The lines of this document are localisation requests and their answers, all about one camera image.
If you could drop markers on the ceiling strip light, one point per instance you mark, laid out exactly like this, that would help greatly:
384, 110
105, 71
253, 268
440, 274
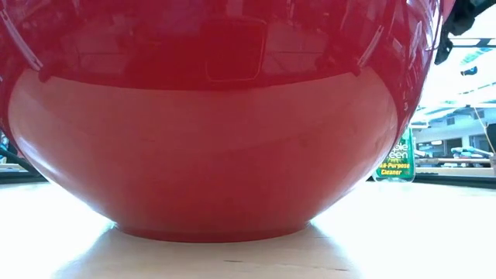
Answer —
470, 42

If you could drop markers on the light wood neighbouring table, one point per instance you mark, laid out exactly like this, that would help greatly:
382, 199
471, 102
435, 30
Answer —
453, 171

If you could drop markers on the red glossy bowl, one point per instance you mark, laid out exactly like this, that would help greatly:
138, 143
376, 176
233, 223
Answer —
201, 155

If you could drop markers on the blue machine on bench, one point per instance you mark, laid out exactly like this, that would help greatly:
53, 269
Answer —
470, 151

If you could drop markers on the long wooden bench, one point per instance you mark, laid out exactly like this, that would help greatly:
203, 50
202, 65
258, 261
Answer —
449, 160

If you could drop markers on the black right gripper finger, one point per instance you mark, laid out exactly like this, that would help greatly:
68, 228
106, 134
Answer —
443, 50

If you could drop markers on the green cleaner spray bottle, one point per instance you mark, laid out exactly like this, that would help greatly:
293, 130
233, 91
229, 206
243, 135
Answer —
399, 162

